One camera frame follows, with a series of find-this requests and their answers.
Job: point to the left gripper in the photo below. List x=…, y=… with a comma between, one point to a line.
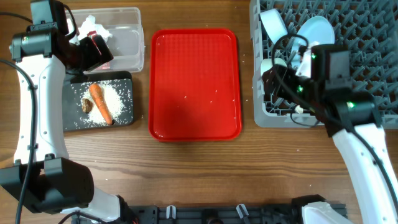
x=95, y=58

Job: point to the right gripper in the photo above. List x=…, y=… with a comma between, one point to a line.
x=273, y=86

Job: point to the red snack wrapper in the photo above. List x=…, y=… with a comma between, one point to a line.
x=104, y=52

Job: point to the mint green bowl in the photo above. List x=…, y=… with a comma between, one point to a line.
x=266, y=64

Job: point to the white napkin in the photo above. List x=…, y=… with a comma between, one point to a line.
x=91, y=25

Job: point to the orange carrot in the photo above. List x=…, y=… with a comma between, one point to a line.
x=98, y=97

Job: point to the brown food scrap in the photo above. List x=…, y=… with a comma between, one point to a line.
x=86, y=105

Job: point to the white rice pile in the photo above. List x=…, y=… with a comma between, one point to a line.
x=118, y=97

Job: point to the light blue bowl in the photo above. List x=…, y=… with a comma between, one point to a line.
x=273, y=24

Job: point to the light blue plate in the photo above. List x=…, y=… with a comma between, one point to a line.
x=316, y=29

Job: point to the white plastic spoon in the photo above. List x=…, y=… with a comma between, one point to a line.
x=298, y=109

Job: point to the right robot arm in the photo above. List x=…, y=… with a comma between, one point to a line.
x=351, y=119

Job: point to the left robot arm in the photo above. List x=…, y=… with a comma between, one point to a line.
x=43, y=179

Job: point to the black waste tray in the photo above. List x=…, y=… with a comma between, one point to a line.
x=69, y=113

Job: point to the grey dishwasher rack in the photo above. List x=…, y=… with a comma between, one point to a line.
x=368, y=28

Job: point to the clear plastic bin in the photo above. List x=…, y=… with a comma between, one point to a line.
x=127, y=45

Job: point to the red serving tray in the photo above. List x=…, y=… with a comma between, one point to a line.
x=194, y=85

